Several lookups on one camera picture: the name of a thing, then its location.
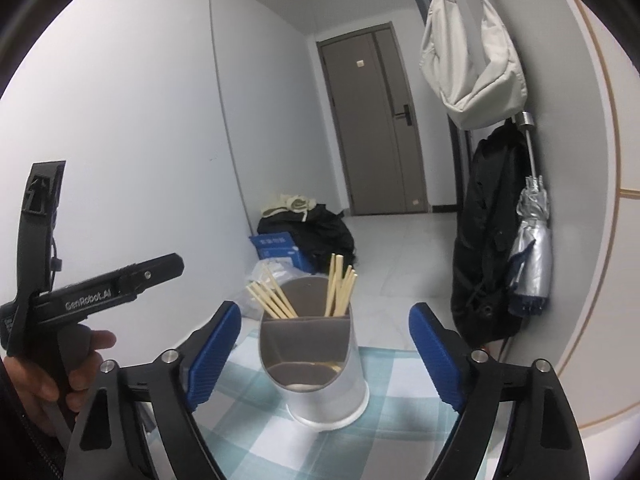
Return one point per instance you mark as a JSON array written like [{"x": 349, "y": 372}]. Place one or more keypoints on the black hanging coat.
[{"x": 485, "y": 235}]

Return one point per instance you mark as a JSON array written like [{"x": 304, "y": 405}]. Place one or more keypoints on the beige cloth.
[{"x": 287, "y": 205}]

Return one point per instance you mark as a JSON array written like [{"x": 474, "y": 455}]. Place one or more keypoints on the silver folding umbrella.
[{"x": 532, "y": 250}]

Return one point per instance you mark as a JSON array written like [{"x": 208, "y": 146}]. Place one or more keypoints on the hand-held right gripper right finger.
[{"x": 432, "y": 355}]

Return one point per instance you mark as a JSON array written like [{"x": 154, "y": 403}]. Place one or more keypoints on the grey door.
[{"x": 370, "y": 135}]

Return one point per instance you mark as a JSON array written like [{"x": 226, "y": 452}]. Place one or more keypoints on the blue cardboard box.
[{"x": 275, "y": 247}]

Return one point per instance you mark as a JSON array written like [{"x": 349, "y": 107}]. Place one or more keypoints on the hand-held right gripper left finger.
[{"x": 215, "y": 350}]

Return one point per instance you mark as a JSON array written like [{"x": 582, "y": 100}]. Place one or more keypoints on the black bag on floor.
[{"x": 325, "y": 235}]

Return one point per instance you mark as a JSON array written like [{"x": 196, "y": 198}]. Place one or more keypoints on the bunch of wooden chopsticks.
[{"x": 277, "y": 300}]

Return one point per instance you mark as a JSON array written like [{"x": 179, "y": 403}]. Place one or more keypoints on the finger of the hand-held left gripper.
[{"x": 155, "y": 272}]

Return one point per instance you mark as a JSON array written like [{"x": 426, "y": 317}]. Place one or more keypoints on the teal checked tablecloth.
[{"x": 400, "y": 435}]

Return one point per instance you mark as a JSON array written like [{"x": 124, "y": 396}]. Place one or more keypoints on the person's left hand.
[{"x": 30, "y": 380}]

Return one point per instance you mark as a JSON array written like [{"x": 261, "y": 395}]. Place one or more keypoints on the grey utensil holder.
[{"x": 325, "y": 385}]

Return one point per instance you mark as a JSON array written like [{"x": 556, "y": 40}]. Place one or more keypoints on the grey plastic parcel bag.
[
  {"x": 280, "y": 267},
  {"x": 250, "y": 302}
]

